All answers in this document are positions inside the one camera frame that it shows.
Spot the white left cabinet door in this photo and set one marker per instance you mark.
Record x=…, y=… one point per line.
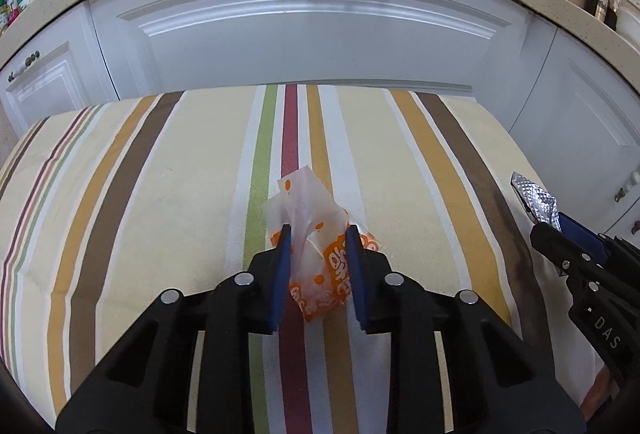
x=70, y=74

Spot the white stacked bowls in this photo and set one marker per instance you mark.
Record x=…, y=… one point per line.
x=628, y=26

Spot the silver foil wrapper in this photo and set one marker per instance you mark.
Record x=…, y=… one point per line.
x=539, y=205

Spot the corner door porcelain handle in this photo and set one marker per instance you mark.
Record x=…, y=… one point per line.
x=632, y=181

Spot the striped tablecloth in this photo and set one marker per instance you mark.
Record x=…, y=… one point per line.
x=105, y=207

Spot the left door porcelain handle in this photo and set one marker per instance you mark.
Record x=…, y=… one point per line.
x=29, y=60

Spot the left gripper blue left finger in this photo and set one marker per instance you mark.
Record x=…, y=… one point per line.
x=142, y=384

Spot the person right hand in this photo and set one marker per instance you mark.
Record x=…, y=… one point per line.
x=599, y=391

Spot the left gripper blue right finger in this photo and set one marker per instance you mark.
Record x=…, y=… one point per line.
x=453, y=353

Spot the orange white snack wrapper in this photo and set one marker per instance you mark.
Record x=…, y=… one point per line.
x=319, y=280

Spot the white drawer cabinet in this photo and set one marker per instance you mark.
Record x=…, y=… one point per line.
x=481, y=46

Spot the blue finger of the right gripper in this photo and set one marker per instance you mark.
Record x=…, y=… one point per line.
x=582, y=233
x=565, y=253

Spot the white corner cabinet door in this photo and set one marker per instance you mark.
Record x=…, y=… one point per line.
x=579, y=129

